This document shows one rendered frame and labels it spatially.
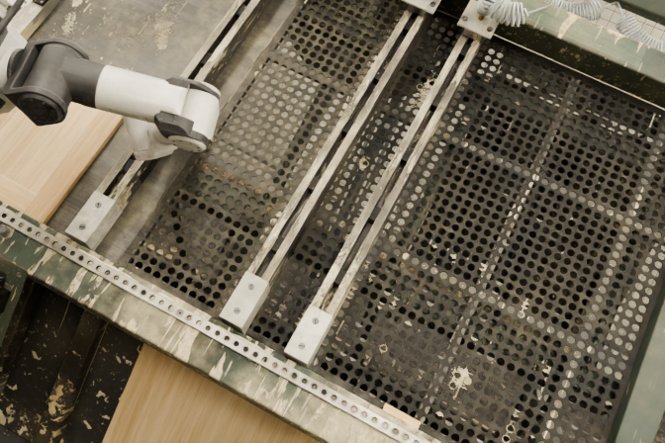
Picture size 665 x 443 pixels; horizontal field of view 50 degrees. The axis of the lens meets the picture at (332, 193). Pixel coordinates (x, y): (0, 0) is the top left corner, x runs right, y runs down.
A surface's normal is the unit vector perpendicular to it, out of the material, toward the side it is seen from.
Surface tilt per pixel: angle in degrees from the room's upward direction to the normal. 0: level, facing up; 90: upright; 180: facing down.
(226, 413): 90
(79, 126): 57
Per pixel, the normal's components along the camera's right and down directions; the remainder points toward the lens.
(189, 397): -0.23, 0.10
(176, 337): 0.03, -0.40
